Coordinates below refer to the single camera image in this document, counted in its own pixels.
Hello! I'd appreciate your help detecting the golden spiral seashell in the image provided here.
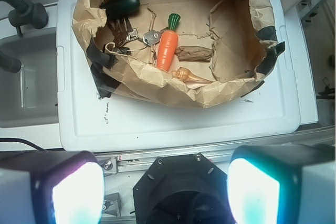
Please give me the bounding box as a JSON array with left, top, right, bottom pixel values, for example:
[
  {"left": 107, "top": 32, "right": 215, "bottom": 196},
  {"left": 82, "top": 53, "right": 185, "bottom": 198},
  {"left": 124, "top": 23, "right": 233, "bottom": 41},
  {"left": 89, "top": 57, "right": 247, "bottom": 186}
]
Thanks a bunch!
[{"left": 171, "top": 67, "right": 213, "bottom": 84}]

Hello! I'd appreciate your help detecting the crumpled brown paper bag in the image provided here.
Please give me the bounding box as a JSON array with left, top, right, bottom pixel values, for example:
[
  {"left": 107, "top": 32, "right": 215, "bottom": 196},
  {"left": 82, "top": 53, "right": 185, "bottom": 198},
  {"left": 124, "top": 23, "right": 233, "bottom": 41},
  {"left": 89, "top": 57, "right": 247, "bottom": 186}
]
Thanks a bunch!
[{"left": 72, "top": 0, "right": 285, "bottom": 108}]

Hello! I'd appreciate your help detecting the black faucet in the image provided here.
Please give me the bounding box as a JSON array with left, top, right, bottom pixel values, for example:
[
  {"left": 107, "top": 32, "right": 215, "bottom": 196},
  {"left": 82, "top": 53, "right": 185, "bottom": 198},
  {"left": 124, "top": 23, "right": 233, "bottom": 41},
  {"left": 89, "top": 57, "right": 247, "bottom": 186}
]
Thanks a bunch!
[{"left": 1, "top": 0, "right": 49, "bottom": 73}]

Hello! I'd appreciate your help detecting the white sink basin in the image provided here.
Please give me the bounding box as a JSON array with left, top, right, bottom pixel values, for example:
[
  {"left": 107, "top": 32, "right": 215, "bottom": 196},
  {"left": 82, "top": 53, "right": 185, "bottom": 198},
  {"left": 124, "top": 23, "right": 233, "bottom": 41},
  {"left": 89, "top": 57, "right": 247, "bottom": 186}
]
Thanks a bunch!
[{"left": 1, "top": 28, "right": 58, "bottom": 128}]

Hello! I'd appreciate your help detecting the orange plastic toy carrot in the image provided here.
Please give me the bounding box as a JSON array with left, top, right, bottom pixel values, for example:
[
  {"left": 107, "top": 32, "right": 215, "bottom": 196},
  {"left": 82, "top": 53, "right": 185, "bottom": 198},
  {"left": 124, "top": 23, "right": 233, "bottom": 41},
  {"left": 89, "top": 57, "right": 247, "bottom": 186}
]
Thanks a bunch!
[{"left": 156, "top": 13, "right": 181, "bottom": 71}]

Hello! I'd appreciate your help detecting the black cable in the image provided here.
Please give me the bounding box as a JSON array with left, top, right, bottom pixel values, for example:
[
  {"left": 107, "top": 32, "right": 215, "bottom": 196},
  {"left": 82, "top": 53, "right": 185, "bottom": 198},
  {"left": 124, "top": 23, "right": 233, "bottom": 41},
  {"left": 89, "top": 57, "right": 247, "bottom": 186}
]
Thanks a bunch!
[{"left": 0, "top": 138, "right": 49, "bottom": 152}]

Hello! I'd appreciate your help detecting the brown wood chip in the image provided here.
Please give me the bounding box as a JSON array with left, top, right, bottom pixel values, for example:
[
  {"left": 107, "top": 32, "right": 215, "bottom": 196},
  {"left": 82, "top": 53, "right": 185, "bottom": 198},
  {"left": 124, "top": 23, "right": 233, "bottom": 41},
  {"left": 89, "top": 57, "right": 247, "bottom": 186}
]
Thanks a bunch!
[{"left": 175, "top": 46, "right": 213, "bottom": 62}]

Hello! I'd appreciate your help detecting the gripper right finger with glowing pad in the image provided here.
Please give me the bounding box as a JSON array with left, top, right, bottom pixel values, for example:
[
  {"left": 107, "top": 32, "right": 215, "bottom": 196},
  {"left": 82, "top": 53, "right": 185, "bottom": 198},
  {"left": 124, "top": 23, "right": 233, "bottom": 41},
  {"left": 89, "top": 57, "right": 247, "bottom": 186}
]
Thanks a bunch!
[{"left": 227, "top": 144, "right": 335, "bottom": 223}]

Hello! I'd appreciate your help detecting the dark green toy cucumber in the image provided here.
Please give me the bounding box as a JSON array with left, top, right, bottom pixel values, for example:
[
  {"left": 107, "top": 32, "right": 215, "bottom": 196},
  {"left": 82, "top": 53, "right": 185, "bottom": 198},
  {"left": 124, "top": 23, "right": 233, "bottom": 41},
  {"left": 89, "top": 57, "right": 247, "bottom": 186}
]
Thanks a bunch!
[{"left": 100, "top": 0, "right": 140, "bottom": 18}]

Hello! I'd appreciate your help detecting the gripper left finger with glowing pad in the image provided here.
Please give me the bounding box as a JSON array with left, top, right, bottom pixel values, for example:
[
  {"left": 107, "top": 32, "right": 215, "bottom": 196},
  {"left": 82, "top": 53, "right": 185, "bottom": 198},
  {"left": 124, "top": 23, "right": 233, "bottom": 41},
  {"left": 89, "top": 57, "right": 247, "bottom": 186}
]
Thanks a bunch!
[{"left": 1, "top": 151, "right": 104, "bottom": 223}]

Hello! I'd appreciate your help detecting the white plastic bin lid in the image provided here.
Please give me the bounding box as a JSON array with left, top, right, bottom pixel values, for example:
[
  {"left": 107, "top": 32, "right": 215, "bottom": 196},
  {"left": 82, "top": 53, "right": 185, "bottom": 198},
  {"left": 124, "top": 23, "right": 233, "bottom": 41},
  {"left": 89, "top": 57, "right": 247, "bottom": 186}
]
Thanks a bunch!
[{"left": 56, "top": 0, "right": 301, "bottom": 152}]

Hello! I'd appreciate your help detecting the black octagonal mount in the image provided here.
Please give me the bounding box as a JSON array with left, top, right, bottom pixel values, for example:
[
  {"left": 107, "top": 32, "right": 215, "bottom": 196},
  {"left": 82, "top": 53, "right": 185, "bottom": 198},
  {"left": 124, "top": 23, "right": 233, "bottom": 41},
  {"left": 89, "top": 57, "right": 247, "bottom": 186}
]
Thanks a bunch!
[{"left": 133, "top": 153, "right": 235, "bottom": 223}]

